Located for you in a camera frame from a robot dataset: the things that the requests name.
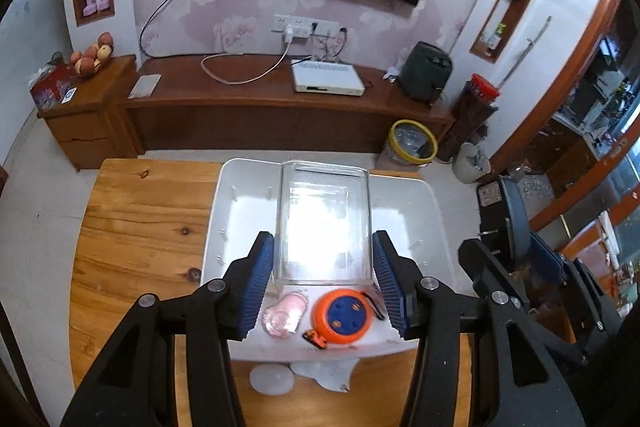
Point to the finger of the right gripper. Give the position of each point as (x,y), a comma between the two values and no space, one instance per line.
(488,276)

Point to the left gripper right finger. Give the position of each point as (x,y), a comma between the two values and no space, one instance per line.
(515,381)

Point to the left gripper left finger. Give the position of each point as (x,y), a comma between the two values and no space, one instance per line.
(132,380)

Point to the black power adapter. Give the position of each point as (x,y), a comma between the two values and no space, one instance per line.
(504,225)

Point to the orange blue cable reel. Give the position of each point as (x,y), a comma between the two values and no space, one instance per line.
(343,317)

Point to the pink clear blister case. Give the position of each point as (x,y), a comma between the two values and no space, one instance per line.
(282,319)

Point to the clear plastic box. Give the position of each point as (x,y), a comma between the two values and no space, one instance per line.
(324,226)

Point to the white flat plastic piece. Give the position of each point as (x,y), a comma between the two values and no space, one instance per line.
(332,375)

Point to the white bucket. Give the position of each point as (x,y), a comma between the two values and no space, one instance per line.
(470,164)

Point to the yellow rimmed waste bin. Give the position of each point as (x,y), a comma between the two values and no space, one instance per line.
(410,145)

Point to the dark cylinder red lid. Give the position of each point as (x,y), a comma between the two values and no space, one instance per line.
(476,103)

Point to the white plastic storage bin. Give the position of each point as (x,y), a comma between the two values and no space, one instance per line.
(246,203)

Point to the brown side cabinet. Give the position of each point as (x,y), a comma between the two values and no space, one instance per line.
(94,124)

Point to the white set-top box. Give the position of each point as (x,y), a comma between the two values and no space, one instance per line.
(326,78)

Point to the brown wooden tv cabinet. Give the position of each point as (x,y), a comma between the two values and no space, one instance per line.
(188,110)

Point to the red gift box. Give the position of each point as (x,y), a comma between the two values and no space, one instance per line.
(49,85)

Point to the fruit pile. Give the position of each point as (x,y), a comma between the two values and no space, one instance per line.
(88,62)

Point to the wall socket strip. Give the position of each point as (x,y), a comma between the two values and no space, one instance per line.
(305,27)

